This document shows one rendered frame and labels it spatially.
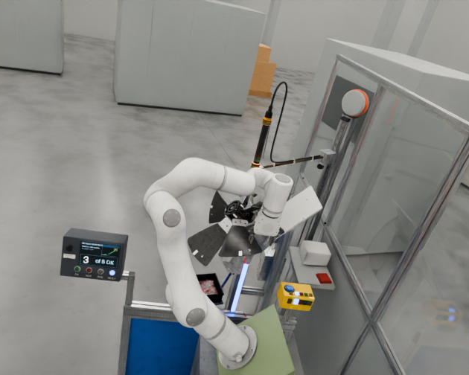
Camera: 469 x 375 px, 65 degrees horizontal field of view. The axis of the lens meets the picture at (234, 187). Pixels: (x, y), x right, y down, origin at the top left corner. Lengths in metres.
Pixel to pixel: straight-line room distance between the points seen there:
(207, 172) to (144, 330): 1.14
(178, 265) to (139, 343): 0.97
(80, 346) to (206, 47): 5.76
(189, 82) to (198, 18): 1.14
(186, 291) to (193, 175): 0.41
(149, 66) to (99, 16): 6.69
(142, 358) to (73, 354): 0.72
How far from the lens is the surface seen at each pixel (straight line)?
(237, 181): 1.28
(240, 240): 1.97
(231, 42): 7.52
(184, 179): 1.21
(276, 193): 1.39
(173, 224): 1.16
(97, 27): 13.81
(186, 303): 1.34
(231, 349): 1.59
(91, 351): 2.90
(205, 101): 7.65
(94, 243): 1.73
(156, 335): 2.16
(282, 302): 1.94
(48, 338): 3.01
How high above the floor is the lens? 2.32
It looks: 28 degrees down
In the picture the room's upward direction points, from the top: 13 degrees clockwise
